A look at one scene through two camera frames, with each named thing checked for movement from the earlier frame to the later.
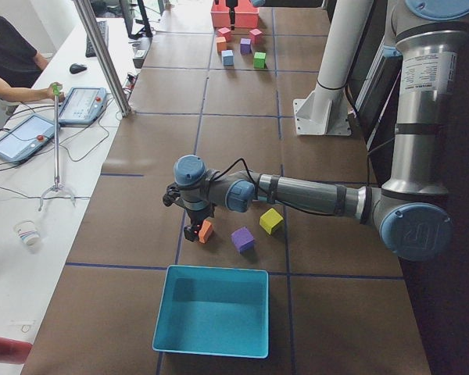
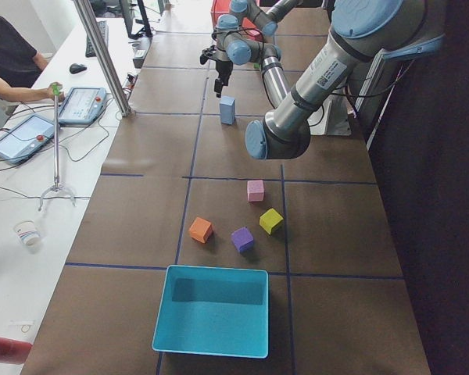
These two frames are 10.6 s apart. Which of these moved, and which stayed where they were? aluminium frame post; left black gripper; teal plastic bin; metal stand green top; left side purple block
Moved: left black gripper
Stayed: metal stand green top; left side purple block; teal plastic bin; aluminium frame post
